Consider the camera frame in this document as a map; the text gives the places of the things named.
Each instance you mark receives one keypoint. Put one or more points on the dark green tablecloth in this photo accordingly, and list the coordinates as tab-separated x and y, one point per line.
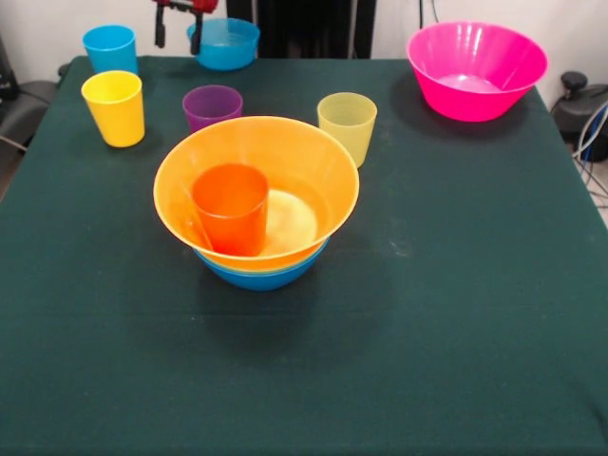
142	356

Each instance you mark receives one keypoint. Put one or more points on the red cup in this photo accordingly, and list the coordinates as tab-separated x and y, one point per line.
233	218

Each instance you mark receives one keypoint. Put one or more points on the pink bowl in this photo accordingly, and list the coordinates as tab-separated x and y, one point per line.
475	57

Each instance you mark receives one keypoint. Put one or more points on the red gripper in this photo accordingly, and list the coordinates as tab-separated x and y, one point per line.
199	5

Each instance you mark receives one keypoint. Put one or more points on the purple cup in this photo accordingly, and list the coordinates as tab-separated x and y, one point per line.
211	107

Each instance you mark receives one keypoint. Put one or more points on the orange bowl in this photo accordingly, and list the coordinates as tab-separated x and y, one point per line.
304	152

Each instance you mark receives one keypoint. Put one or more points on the large blue bowl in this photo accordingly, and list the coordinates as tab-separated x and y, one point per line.
261	283

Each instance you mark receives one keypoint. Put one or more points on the small blue bowl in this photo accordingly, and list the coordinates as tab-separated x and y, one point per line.
228	52

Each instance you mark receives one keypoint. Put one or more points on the pale translucent yellow cup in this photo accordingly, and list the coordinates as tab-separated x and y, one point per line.
349	128

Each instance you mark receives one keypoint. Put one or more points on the blue cup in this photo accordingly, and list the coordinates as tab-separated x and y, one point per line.
110	50

